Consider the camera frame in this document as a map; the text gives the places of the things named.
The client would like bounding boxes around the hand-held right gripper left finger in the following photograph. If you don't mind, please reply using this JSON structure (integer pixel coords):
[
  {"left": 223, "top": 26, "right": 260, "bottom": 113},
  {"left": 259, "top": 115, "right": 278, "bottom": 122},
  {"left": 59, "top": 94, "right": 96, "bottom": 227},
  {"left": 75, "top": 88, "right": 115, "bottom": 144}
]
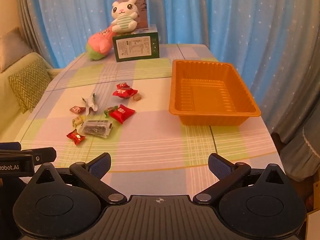
[{"left": 31, "top": 152, "right": 127, "bottom": 205}]

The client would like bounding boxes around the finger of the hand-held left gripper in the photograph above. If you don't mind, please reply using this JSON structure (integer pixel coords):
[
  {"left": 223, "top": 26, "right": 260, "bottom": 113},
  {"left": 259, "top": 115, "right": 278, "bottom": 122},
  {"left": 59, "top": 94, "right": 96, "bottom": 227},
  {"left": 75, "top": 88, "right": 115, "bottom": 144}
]
[
  {"left": 0, "top": 142, "right": 22, "bottom": 152},
  {"left": 21, "top": 147, "right": 57, "bottom": 166}
]

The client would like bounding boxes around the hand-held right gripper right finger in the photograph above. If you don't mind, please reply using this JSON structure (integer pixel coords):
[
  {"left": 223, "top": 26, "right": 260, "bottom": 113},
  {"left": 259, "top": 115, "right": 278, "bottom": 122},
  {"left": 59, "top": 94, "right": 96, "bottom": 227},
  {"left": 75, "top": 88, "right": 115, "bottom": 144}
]
[{"left": 192, "top": 152, "right": 289, "bottom": 205}]

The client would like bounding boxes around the clear packet with dark filling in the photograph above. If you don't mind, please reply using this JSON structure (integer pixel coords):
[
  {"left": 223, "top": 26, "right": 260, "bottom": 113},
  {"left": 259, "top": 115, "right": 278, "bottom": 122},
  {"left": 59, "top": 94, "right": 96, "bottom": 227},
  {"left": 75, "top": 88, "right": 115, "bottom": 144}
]
[{"left": 81, "top": 119, "right": 113, "bottom": 139}]

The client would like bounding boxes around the yellow green candy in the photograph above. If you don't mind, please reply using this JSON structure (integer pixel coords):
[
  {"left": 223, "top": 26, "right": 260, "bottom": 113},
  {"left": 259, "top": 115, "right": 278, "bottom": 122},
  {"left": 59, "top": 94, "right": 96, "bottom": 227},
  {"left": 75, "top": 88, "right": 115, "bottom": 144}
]
[{"left": 72, "top": 115, "right": 87, "bottom": 127}]

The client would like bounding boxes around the green-wrapped brown candy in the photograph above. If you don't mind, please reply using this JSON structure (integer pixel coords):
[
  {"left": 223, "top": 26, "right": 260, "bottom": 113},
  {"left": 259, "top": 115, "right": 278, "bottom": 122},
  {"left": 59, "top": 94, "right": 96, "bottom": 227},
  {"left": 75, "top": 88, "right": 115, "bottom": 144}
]
[{"left": 104, "top": 106, "right": 118, "bottom": 118}]

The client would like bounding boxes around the large red candy packet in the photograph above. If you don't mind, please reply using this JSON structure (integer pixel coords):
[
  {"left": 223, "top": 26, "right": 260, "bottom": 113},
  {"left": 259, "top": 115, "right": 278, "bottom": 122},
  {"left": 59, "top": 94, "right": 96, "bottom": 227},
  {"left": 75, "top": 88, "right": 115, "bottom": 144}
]
[{"left": 109, "top": 104, "right": 136, "bottom": 125}]

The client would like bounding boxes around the white green foil wrapper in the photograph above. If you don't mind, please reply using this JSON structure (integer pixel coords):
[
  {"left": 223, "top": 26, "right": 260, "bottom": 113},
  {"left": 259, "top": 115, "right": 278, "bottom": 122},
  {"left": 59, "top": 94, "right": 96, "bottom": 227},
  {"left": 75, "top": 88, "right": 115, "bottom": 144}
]
[{"left": 81, "top": 93, "right": 98, "bottom": 116}]

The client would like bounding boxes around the orange plastic tray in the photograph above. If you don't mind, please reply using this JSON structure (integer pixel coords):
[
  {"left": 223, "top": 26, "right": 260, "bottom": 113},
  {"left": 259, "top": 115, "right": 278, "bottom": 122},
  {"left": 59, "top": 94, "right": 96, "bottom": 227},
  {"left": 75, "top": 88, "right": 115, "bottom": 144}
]
[{"left": 169, "top": 59, "right": 262, "bottom": 126}]

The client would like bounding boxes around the cream sofa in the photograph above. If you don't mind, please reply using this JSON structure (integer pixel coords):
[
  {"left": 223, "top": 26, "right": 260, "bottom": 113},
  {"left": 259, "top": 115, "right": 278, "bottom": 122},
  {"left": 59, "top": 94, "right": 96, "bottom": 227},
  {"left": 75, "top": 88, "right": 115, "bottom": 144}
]
[{"left": 0, "top": 52, "right": 60, "bottom": 143}]

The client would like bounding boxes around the plaid tablecloth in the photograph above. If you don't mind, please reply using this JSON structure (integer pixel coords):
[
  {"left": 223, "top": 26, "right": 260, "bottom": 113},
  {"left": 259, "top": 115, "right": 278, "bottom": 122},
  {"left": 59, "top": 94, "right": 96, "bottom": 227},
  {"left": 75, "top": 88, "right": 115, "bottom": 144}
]
[{"left": 15, "top": 44, "right": 285, "bottom": 198}]

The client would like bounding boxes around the green chevron cushion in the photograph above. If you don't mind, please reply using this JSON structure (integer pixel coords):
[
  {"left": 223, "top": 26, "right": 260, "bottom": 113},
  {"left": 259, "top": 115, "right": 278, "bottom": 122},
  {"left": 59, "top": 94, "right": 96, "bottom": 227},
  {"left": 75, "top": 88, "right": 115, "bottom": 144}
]
[{"left": 7, "top": 59, "right": 52, "bottom": 113}]

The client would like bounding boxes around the grey lace-trimmed cloth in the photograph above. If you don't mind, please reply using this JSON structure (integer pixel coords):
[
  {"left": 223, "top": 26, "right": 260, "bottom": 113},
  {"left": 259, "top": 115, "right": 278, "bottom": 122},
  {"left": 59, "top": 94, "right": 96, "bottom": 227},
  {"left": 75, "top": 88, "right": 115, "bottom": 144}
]
[{"left": 279, "top": 124, "right": 320, "bottom": 182}]

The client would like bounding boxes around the grey cushion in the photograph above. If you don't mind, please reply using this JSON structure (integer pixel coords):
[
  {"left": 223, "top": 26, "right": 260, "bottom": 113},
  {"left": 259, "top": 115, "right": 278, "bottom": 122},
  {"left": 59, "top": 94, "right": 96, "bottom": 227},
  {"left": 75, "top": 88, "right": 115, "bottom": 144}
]
[{"left": 0, "top": 27, "right": 33, "bottom": 73}]

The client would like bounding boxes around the white cardboard box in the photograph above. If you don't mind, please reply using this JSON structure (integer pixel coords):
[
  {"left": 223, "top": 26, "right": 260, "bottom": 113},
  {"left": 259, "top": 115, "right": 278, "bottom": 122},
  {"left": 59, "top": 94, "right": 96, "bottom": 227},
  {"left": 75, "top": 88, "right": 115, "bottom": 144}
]
[{"left": 306, "top": 206, "right": 320, "bottom": 240}]

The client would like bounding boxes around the pink green peach plush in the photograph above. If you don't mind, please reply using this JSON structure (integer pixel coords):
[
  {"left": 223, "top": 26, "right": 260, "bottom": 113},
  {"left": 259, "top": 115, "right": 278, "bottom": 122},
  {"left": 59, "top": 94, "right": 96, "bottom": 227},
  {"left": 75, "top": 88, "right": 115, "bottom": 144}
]
[{"left": 86, "top": 26, "right": 114, "bottom": 60}]

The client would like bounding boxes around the green cardboard box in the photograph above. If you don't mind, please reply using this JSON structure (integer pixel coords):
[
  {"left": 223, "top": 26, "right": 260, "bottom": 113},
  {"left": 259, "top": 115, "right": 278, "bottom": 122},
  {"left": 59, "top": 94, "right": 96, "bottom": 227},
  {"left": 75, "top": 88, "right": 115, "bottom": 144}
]
[{"left": 112, "top": 24, "right": 160, "bottom": 62}]

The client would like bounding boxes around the grey curtain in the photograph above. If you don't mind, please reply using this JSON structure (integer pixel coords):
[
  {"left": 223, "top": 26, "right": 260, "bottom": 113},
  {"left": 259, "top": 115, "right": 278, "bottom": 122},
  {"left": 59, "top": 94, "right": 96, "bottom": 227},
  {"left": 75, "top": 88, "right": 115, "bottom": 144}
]
[{"left": 16, "top": 0, "right": 54, "bottom": 68}]

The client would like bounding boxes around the white rabbit plush toy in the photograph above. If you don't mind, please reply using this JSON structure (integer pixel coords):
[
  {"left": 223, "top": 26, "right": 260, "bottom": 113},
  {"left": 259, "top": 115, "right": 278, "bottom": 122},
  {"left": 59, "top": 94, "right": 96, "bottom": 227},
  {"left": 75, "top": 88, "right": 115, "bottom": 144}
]
[{"left": 111, "top": 0, "right": 138, "bottom": 33}]

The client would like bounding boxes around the blue star curtain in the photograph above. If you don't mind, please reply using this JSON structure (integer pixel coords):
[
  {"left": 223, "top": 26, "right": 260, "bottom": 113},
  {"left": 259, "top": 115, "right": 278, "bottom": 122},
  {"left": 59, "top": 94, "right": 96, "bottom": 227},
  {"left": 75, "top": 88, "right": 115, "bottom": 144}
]
[{"left": 35, "top": 0, "right": 320, "bottom": 145}]

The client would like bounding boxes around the beige printed box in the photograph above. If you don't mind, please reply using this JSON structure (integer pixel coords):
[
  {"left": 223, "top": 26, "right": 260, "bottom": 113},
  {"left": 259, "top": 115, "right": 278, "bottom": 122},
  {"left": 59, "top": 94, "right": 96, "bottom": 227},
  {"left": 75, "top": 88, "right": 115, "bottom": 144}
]
[{"left": 118, "top": 0, "right": 150, "bottom": 29}]

